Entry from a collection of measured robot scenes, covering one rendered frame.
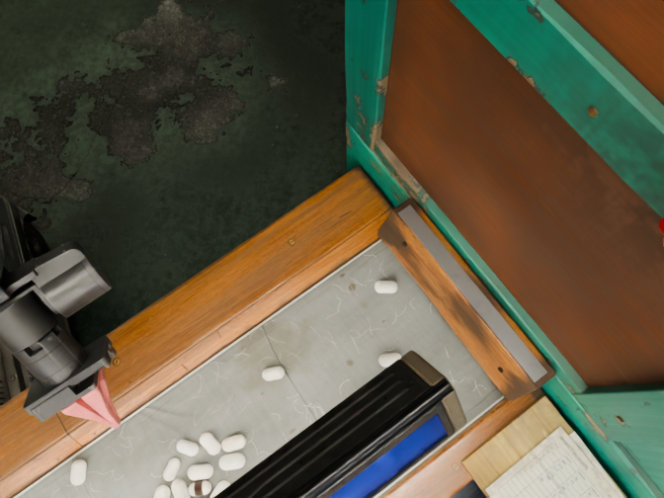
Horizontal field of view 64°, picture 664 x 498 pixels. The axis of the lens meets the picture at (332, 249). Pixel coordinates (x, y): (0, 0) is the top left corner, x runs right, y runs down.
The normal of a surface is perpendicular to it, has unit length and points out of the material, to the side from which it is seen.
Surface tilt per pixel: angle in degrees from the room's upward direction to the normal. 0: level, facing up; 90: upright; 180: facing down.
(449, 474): 0
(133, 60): 0
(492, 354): 66
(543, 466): 0
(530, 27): 90
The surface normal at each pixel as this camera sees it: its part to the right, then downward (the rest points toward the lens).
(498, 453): -0.04, -0.28
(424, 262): -0.76, 0.41
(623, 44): -0.81, 0.56
